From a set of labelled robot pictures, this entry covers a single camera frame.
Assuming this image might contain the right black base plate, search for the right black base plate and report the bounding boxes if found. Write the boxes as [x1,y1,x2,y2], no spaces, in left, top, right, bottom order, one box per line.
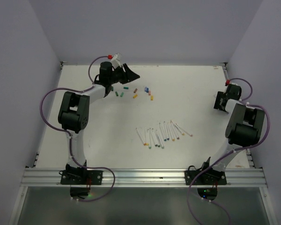
[184,157,227,201]

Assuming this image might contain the brown capped marker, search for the brown capped marker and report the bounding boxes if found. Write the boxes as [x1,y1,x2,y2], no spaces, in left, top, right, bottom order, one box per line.
[170,121,180,140]

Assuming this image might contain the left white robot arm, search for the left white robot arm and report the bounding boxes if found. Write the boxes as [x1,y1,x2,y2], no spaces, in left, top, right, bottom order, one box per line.
[58,61,140,184]

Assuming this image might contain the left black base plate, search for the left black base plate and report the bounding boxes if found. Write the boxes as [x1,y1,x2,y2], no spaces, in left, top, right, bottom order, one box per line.
[59,164,103,200]

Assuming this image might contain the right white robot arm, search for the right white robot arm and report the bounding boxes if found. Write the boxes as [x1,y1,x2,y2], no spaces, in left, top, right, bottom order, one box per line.
[199,82,267,184]

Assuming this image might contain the green marker pen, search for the green marker pen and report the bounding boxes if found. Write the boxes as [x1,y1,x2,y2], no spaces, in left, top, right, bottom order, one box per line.
[147,129,152,149]

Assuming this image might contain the aluminium mounting rail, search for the aluminium mounting rail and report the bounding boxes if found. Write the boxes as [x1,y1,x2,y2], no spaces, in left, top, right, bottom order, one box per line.
[20,168,267,188]

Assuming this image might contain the teal marker pen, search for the teal marker pen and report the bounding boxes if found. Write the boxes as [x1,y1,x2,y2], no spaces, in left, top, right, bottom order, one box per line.
[149,128,158,147]

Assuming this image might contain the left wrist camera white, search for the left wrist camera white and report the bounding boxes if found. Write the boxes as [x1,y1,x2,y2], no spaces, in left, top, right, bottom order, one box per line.
[110,53,122,69]

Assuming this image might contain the blue capped marker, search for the blue capped marker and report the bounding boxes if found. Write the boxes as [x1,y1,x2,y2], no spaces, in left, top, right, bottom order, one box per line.
[163,121,170,141]

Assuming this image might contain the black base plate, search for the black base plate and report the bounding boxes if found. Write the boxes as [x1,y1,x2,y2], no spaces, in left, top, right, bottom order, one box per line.
[59,164,103,200]
[184,157,227,201]

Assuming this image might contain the light orange capped marker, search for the light orange capped marker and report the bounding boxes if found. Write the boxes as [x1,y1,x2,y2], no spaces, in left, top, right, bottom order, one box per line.
[179,125,193,137]

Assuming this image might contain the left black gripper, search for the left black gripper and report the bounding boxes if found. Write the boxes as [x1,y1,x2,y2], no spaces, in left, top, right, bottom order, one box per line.
[109,63,140,84]

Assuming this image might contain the yellow marker pen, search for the yellow marker pen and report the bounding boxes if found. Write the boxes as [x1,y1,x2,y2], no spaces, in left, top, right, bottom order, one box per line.
[167,123,175,141]
[144,127,149,146]

